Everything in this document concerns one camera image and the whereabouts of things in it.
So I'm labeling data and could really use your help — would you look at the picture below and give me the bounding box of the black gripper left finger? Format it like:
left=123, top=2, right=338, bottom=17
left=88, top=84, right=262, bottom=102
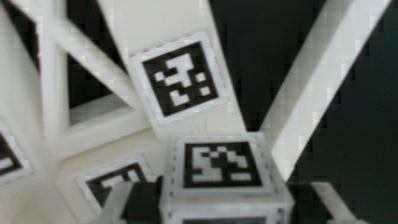
left=100, top=176, right=166, bottom=224

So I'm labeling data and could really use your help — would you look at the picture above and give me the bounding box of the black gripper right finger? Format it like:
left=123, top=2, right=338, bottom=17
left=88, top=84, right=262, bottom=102
left=287, top=181, right=370, bottom=224

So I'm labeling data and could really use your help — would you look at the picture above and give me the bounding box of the white chair leg cube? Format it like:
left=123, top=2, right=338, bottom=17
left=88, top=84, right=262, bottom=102
left=161, top=135, right=296, bottom=224

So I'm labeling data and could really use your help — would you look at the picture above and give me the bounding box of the white chair back frame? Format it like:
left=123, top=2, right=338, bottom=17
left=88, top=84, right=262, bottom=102
left=0, top=0, right=393, bottom=224

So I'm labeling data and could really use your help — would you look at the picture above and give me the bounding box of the white chair seat plate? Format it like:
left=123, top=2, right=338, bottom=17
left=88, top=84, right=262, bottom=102
left=57, top=154, right=155, bottom=224

